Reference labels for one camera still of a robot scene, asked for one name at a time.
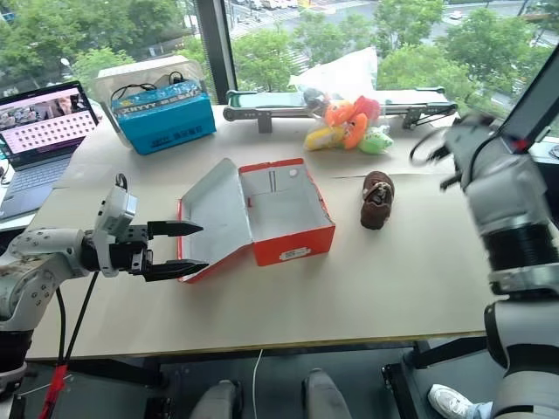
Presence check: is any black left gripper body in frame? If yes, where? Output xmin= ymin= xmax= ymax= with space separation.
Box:
xmin=107 ymin=224 xmax=155 ymax=276

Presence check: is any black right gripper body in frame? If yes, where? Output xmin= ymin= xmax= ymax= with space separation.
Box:
xmin=442 ymin=123 xmax=482 ymax=176

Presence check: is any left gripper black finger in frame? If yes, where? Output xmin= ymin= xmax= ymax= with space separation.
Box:
xmin=141 ymin=258 xmax=210 ymax=283
xmin=147 ymin=220 xmax=204 ymax=239

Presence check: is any brown shoe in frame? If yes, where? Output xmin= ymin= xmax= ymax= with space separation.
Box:
xmin=360 ymin=170 xmax=396 ymax=230

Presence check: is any orange shoe box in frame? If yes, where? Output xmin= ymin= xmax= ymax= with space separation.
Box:
xmin=176 ymin=157 xmax=337 ymax=285

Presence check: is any green plush toy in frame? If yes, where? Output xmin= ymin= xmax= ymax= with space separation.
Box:
xmin=358 ymin=125 xmax=395 ymax=156

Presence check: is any red plush toy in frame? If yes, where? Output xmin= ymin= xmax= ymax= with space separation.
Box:
xmin=352 ymin=94 xmax=381 ymax=122

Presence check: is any orange plush toy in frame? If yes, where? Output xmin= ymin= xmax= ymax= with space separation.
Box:
xmin=324 ymin=99 xmax=369 ymax=152

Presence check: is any blue cardboard box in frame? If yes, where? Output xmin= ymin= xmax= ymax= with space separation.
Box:
xmin=110 ymin=79 xmax=218 ymax=156

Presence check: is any yellow plush toy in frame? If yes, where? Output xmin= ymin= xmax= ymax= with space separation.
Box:
xmin=303 ymin=124 xmax=341 ymax=152

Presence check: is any clear plastic bag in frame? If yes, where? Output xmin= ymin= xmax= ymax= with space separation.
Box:
xmin=286 ymin=45 xmax=395 ymax=157

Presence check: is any dark grey plush toy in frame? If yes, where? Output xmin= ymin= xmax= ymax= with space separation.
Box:
xmin=302 ymin=86 xmax=325 ymax=109

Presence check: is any grey rounded robot leg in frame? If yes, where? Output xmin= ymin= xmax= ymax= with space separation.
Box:
xmin=301 ymin=367 xmax=353 ymax=419
xmin=191 ymin=378 xmax=245 ymax=419

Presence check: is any small black conveyor belt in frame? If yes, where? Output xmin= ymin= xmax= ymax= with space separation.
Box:
xmin=223 ymin=86 xmax=459 ymax=134

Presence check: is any grey open laptop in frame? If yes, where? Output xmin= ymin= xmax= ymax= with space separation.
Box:
xmin=0 ymin=79 xmax=101 ymax=220

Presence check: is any white sneaker of bystander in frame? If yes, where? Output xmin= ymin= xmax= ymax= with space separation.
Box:
xmin=427 ymin=383 xmax=476 ymax=419

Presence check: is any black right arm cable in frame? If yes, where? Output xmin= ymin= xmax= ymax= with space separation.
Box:
xmin=472 ymin=129 xmax=497 ymax=180

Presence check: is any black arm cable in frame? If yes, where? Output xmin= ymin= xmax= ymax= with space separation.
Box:
xmin=472 ymin=129 xmax=497 ymax=180
xmin=64 ymin=271 xmax=100 ymax=364
xmin=54 ymin=285 xmax=68 ymax=366

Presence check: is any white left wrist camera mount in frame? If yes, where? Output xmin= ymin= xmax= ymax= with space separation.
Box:
xmin=93 ymin=174 xmax=139 ymax=278

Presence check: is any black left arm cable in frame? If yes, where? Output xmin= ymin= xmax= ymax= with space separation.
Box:
xmin=64 ymin=271 xmax=100 ymax=364
xmin=54 ymin=285 xmax=68 ymax=366

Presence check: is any thin white hanging cable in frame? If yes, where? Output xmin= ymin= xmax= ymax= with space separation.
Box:
xmin=252 ymin=347 xmax=266 ymax=419

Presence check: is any red cable sleeve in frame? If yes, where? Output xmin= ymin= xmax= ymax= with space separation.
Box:
xmin=40 ymin=362 xmax=70 ymax=416

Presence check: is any black cable in bin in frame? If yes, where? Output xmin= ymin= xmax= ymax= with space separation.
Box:
xmin=110 ymin=71 xmax=185 ymax=105

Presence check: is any black table frame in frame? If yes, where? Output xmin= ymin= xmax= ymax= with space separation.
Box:
xmin=17 ymin=338 xmax=493 ymax=419

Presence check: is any dark window frame post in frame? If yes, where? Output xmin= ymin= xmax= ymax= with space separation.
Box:
xmin=193 ymin=0 xmax=239 ymax=106

